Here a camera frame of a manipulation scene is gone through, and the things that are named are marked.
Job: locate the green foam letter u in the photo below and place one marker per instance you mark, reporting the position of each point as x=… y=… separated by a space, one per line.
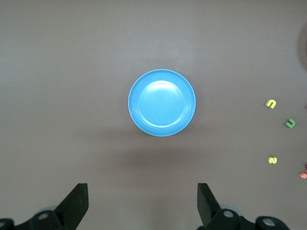
x=290 y=124

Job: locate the blue plastic plate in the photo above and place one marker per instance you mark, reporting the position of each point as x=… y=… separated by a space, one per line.
x=162 y=103

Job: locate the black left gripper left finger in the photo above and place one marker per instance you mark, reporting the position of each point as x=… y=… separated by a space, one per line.
x=76 y=203

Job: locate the orange foam letter c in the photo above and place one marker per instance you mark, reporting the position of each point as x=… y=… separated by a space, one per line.
x=303 y=175

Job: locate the yellow foam number two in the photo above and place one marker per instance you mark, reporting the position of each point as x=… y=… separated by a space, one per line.
x=272 y=160

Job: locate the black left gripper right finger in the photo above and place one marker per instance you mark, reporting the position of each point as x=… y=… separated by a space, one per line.
x=206 y=203

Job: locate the yellow foam letter u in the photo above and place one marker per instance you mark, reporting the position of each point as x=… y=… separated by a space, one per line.
x=271 y=104

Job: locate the brown table cover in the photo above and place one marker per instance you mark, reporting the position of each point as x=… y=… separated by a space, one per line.
x=72 y=72

